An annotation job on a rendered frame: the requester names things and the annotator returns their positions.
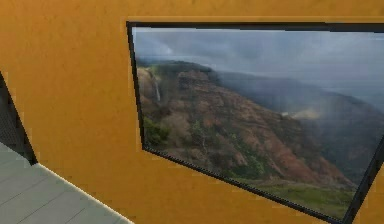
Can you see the black framed landscape picture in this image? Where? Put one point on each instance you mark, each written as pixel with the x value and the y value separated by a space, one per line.
pixel 240 110

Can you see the dark grey door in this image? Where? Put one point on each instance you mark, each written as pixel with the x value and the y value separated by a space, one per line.
pixel 10 130

